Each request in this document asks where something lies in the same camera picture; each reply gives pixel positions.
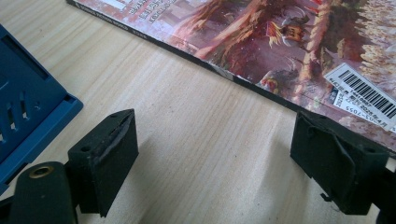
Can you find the colourful illustrated magazine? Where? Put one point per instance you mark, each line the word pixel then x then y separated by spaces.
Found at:
pixel 264 40

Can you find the blue plastic basket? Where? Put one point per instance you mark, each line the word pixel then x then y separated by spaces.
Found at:
pixel 28 102

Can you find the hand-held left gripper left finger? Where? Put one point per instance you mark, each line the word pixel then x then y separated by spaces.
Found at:
pixel 106 161

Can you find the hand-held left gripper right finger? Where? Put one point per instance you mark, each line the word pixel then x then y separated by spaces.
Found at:
pixel 336 161

